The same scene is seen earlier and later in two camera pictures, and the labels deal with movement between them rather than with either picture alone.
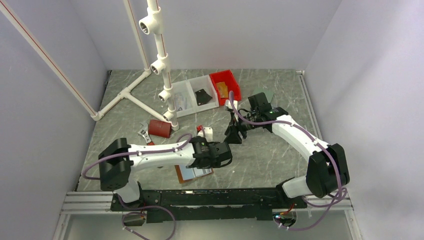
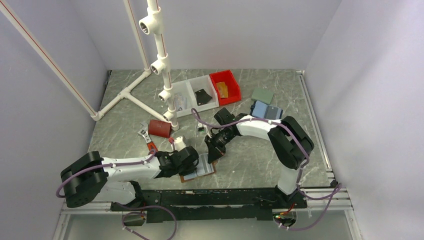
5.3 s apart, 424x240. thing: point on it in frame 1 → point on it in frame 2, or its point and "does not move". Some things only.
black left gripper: [215, 165] → [191, 168]
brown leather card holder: [184, 174] does not move
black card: [202, 97] does not move
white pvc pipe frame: [152, 23] does not move
